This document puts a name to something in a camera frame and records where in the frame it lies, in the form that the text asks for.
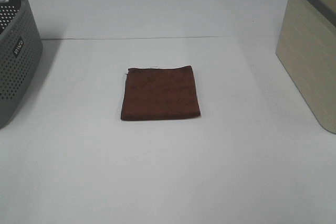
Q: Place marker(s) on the brown towel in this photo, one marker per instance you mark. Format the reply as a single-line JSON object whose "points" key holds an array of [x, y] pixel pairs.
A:
{"points": [[160, 94]]}

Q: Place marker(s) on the beige plastic storage bin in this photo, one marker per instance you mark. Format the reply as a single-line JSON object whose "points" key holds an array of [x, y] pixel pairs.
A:
{"points": [[306, 49]]}

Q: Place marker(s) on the grey perforated plastic basket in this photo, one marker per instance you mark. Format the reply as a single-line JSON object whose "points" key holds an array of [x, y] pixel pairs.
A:
{"points": [[21, 50]]}

